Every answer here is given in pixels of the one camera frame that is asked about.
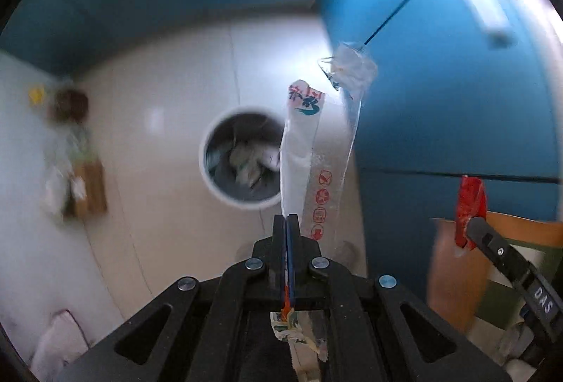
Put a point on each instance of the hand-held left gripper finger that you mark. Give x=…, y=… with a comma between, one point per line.
x=283, y=241
x=292, y=241

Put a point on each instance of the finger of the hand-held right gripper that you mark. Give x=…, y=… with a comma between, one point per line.
x=501, y=254

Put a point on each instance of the red foil packet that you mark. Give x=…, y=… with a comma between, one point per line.
x=468, y=201

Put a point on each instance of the white waste bin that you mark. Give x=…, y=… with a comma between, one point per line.
x=228, y=194

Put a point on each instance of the clear printed plastic wrapper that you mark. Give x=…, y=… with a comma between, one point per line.
x=299, y=153

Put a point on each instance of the blue kitchen cabinet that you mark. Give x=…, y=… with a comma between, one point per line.
x=440, y=122

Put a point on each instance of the brown cardboard box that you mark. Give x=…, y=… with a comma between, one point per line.
x=90, y=193

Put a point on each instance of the blurry plastic bag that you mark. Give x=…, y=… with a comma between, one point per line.
x=66, y=144

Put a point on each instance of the white fabric item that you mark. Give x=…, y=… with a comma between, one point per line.
x=59, y=344

